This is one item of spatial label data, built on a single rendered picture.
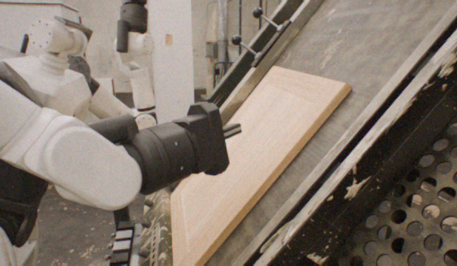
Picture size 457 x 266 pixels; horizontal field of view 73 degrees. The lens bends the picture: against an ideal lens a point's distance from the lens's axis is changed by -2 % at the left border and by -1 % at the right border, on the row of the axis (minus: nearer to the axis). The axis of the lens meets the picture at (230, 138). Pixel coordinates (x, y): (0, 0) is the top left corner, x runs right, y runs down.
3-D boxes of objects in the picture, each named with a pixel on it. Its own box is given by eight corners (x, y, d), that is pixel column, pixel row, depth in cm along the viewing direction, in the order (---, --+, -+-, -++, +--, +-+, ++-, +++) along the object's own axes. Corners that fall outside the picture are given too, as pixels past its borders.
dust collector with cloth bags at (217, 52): (200, 101, 743) (197, 2, 677) (228, 100, 761) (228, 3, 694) (212, 114, 617) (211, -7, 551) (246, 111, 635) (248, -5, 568)
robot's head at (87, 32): (38, 43, 71) (50, 12, 69) (67, 49, 79) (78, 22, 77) (58, 56, 69) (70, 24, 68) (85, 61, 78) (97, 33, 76)
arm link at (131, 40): (157, 24, 103) (156, 57, 104) (131, 26, 107) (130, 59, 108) (135, 11, 93) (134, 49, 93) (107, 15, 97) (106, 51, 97)
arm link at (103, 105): (139, 150, 105) (83, 108, 93) (129, 140, 116) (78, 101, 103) (161, 123, 107) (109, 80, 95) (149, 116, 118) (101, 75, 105)
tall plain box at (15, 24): (49, 155, 396) (21, 9, 343) (98, 151, 411) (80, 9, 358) (25, 185, 313) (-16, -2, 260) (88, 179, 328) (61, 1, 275)
